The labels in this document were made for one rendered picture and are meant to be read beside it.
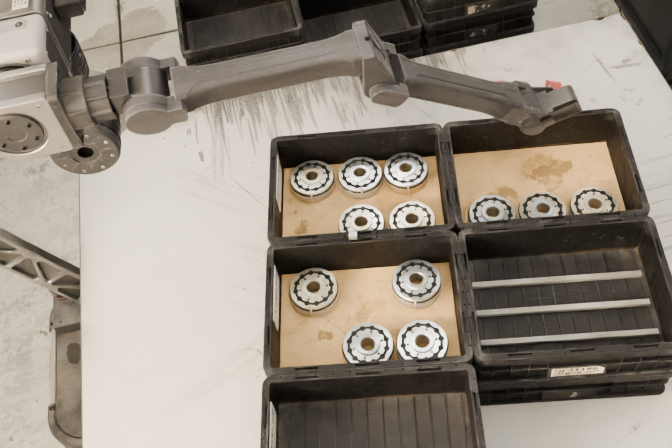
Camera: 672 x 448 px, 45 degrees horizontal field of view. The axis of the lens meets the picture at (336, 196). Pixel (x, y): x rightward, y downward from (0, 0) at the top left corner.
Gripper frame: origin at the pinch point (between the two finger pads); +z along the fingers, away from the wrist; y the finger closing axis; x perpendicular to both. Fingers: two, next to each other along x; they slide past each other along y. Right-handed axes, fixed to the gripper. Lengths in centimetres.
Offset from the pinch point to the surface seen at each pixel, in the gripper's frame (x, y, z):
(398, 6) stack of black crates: 22, 33, 116
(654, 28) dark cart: 32, -60, 124
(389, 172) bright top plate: 19.3, 29.7, -8.3
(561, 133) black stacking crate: 12.8, -9.8, 1.0
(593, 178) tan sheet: 20.0, -16.8, -6.8
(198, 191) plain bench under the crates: 34, 80, 4
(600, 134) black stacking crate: 13.5, -18.9, 2.4
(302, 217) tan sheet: 27, 49, -17
